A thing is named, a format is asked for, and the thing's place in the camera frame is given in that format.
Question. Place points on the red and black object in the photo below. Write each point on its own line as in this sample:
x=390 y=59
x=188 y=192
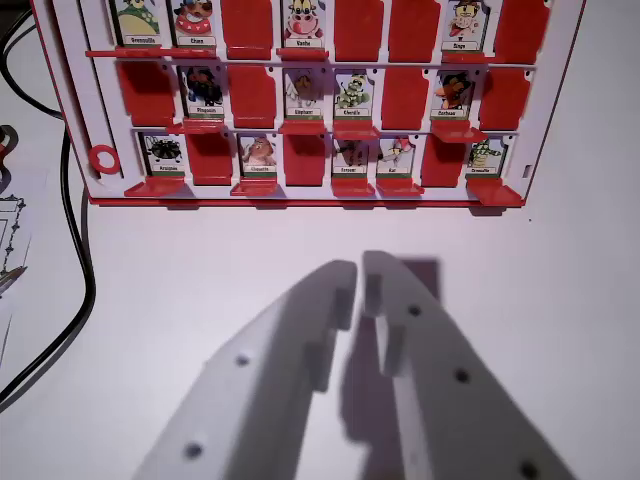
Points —
x=5 y=150

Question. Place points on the red board flap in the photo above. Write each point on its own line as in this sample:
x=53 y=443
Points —
x=202 y=125

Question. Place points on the red and white game board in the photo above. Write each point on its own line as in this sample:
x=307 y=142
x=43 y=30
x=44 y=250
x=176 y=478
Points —
x=305 y=125

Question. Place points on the white printed paper sheet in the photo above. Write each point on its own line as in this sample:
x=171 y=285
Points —
x=12 y=280

